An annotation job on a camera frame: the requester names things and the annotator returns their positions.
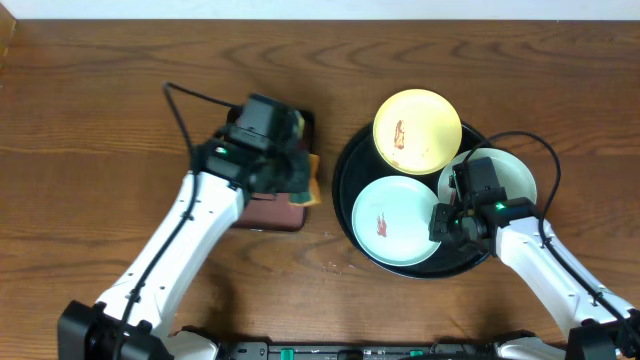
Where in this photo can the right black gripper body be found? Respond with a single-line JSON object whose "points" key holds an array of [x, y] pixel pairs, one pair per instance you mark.
{"points": [[450, 226]]}

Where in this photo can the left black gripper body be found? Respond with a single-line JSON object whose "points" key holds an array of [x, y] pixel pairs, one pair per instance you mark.
{"points": [[292, 170]]}

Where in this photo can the light blue plate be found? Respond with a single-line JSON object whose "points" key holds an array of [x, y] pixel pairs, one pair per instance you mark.
{"points": [[511, 172], [390, 220]]}

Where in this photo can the green yellow sponge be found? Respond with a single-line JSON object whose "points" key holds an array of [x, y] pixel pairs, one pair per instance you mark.
{"points": [[311, 195]]}

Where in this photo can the light blue plate front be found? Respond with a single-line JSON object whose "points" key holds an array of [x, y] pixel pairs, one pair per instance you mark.
{"points": [[390, 220]]}

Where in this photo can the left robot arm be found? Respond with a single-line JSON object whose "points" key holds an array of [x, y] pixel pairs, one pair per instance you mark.
{"points": [[132, 319]]}

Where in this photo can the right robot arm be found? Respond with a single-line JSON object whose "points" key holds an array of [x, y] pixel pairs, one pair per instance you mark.
{"points": [[597, 323]]}

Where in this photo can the black rectangular water tray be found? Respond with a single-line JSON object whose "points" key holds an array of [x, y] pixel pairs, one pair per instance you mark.
{"points": [[272, 212]]}

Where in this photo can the yellow dirty plate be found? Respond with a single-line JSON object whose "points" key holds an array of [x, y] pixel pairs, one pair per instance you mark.
{"points": [[417, 131]]}

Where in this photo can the round black serving tray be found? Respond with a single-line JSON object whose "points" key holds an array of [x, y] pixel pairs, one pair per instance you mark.
{"points": [[360, 164]]}

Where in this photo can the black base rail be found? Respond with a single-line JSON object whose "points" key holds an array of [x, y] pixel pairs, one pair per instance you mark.
{"points": [[273, 351]]}

